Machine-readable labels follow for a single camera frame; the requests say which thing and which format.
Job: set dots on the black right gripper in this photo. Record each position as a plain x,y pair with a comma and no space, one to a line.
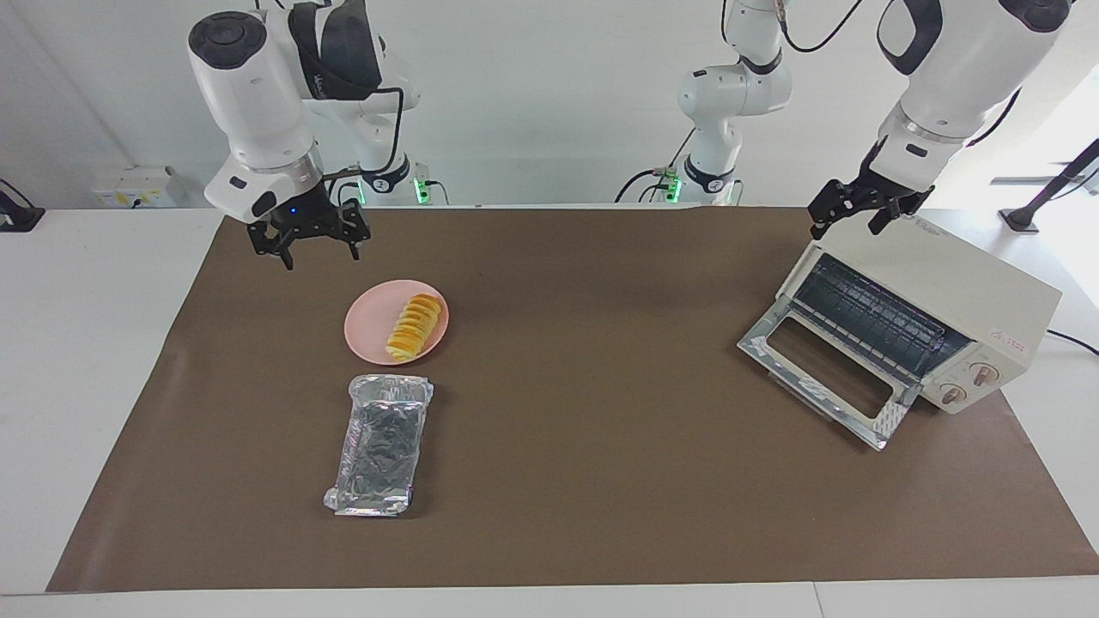
309,219

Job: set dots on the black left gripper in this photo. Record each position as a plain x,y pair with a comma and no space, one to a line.
867,193

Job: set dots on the golden sliced bread loaf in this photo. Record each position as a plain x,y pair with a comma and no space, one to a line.
414,328

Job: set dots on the aluminium foil tray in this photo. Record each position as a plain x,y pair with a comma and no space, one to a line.
382,446

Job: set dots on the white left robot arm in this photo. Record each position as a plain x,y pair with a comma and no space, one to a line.
970,60

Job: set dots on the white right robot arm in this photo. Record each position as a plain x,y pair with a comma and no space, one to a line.
258,86

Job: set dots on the cream toaster oven body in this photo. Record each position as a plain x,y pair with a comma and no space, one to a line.
970,292

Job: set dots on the glass oven door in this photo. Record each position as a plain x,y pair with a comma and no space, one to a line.
773,356

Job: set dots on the beige oven knob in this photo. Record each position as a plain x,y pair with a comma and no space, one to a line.
983,373
951,395

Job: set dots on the pink round plate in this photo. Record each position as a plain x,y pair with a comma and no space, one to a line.
369,326

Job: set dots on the tall black stand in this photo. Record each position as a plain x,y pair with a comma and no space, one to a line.
1022,219

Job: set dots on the small black stand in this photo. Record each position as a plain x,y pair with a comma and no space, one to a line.
17,215

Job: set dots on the brown paper table mat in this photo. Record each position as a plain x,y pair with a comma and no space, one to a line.
601,498

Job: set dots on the white wall socket box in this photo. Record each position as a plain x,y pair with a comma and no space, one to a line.
129,189

